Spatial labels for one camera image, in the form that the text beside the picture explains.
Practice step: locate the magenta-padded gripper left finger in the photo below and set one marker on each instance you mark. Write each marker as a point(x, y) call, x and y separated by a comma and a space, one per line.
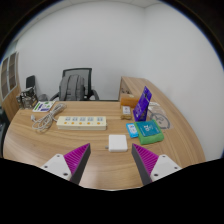
point(71, 161)

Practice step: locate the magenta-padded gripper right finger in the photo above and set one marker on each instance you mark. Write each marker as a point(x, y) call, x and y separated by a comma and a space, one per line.
point(151, 163)

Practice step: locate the white charger block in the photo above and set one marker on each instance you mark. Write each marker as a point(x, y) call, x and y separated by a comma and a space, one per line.
point(118, 143)

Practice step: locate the folded green towel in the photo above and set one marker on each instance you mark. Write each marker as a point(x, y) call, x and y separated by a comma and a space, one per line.
point(150, 139)

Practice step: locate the flat teal box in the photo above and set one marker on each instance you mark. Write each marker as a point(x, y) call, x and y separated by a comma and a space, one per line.
point(147, 128)

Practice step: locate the small blue packet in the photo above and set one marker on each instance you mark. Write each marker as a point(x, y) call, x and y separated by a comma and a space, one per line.
point(132, 130)

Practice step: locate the cream power strip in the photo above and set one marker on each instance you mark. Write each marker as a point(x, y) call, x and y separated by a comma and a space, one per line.
point(81, 123)

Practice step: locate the clear plastic bag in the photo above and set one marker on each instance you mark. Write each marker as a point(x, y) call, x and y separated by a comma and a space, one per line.
point(161, 116)

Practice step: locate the small white card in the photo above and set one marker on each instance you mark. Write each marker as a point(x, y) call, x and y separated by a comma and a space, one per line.
point(126, 110)

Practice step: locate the purple printed box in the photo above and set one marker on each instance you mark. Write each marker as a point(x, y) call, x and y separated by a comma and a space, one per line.
point(142, 105)

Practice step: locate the brown cardboard box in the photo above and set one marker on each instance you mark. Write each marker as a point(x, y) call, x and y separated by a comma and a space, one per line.
point(128, 100)

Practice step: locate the grey trash bin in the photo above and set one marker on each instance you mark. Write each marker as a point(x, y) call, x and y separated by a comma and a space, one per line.
point(43, 97)

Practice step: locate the grey backpack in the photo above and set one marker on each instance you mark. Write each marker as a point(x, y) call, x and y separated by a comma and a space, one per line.
point(71, 88)

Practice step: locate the black and silver device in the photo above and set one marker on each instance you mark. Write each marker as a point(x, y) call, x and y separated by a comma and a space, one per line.
point(27, 97)

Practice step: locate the wooden side desk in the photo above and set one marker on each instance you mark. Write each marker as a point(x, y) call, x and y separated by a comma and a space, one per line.
point(135, 85)

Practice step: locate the black mesh office chair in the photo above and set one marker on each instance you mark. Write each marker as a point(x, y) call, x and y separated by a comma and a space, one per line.
point(87, 75)

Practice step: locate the small black chair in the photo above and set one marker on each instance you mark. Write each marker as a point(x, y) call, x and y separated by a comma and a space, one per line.
point(30, 81)

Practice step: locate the wooden shelf unit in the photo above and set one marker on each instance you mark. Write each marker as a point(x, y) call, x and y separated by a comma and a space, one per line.
point(9, 75)

